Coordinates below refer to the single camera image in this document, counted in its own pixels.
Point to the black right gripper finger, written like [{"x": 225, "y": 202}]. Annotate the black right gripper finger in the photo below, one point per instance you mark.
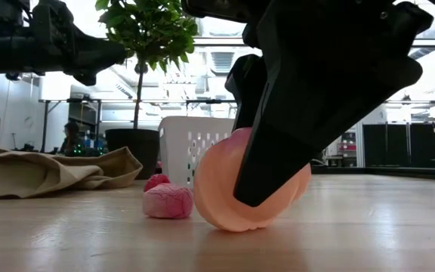
[
  {"x": 315, "y": 94},
  {"x": 245, "y": 90}
]

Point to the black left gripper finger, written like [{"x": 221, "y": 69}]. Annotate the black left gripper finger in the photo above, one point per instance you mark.
[
  {"x": 86, "y": 78},
  {"x": 93, "y": 53}
]

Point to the large toy peach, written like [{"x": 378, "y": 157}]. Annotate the large toy peach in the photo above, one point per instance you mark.
[{"x": 217, "y": 196}]

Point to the red toy raspberry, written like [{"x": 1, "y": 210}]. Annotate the red toy raspberry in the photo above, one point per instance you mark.
[{"x": 156, "y": 180}]

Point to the pink wrinkled toy fruit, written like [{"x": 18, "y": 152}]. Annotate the pink wrinkled toy fruit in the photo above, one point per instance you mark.
[{"x": 168, "y": 202}]

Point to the shelf with red bins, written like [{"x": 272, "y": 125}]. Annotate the shelf with red bins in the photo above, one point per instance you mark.
[{"x": 348, "y": 149}]

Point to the person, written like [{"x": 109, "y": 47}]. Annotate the person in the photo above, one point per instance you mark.
[{"x": 72, "y": 141}]

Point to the green plant in black pot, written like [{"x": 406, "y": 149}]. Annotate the green plant in black pot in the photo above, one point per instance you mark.
[{"x": 132, "y": 151}]

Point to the black partition panels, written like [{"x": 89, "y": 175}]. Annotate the black partition panels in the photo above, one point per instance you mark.
[{"x": 389, "y": 145}]

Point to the white perforated plastic basket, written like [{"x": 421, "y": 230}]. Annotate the white perforated plastic basket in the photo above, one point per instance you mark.
[{"x": 179, "y": 151}]

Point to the beige cloth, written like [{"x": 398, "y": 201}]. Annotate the beige cloth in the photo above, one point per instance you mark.
[{"x": 32, "y": 174}]

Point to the black hanging ceiling camera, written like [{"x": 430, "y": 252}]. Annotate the black hanging ceiling camera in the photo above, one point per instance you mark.
[{"x": 13, "y": 76}]

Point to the black workstation frame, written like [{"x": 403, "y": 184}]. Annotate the black workstation frame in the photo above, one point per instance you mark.
[{"x": 210, "y": 101}]

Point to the silver air duct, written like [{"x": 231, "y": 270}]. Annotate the silver air duct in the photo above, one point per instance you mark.
[{"x": 221, "y": 62}]

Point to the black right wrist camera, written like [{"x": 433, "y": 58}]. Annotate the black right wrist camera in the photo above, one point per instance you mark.
[{"x": 221, "y": 7}]

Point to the black aluminium table frame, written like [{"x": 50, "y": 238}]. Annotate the black aluminium table frame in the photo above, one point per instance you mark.
[{"x": 391, "y": 172}]

